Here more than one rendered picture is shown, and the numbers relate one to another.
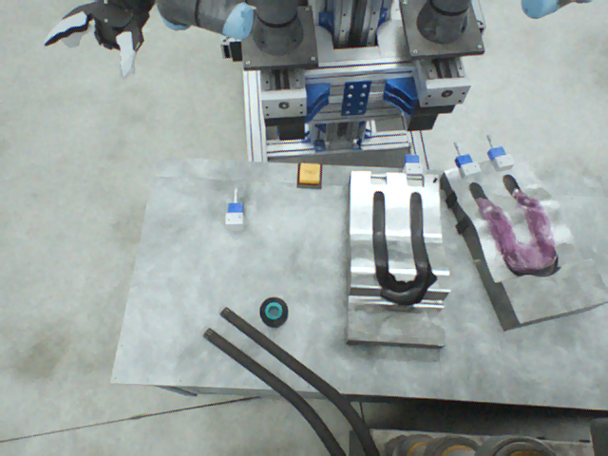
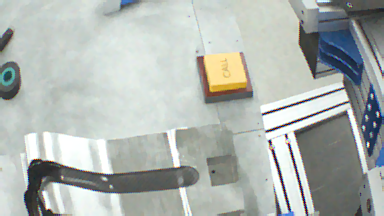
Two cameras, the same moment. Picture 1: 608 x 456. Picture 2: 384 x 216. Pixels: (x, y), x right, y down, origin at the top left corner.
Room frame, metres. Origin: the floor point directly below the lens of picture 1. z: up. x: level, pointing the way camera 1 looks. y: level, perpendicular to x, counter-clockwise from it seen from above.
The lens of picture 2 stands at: (0.49, -0.93, 2.36)
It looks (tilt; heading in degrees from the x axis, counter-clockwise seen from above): 60 degrees down; 77
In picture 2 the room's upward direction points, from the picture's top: 2 degrees clockwise
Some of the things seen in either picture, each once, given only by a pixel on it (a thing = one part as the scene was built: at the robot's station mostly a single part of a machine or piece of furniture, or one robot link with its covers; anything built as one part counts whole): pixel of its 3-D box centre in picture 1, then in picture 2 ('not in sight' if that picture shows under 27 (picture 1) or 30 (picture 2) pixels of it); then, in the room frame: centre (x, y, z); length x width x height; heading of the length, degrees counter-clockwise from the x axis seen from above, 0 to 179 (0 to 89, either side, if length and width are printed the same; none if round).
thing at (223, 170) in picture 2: (377, 181); (223, 175); (0.70, -0.21, 0.87); 0.05 x 0.05 x 0.04; 88
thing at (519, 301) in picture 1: (517, 233); not in sight; (0.55, -0.61, 0.86); 0.50 x 0.26 x 0.11; 16
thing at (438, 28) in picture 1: (446, 10); not in sight; (1.15, -0.39, 1.09); 0.15 x 0.15 x 0.10
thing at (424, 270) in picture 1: (401, 241); (99, 204); (0.49, -0.26, 0.92); 0.35 x 0.16 x 0.09; 178
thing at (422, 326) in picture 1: (394, 253); (93, 210); (0.47, -0.25, 0.87); 0.50 x 0.26 x 0.14; 178
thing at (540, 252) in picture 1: (521, 227); not in sight; (0.55, -0.60, 0.90); 0.26 x 0.18 x 0.08; 16
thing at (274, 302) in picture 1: (274, 312); (8, 80); (0.31, 0.09, 0.82); 0.08 x 0.08 x 0.04
